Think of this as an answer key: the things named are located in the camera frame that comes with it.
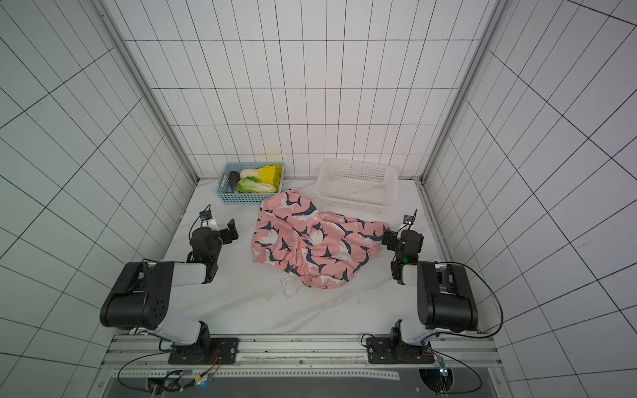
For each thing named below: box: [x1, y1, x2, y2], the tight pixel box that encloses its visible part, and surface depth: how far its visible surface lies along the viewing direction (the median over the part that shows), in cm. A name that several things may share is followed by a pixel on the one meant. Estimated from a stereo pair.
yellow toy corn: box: [257, 164, 283, 193], surface depth 112 cm
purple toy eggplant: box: [228, 170, 241, 194], surface depth 120 cm
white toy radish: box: [239, 168, 260, 179], surface depth 119 cm
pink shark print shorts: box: [251, 189, 390, 289], surface depth 95 cm
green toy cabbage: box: [236, 175, 278, 194], surface depth 109 cm
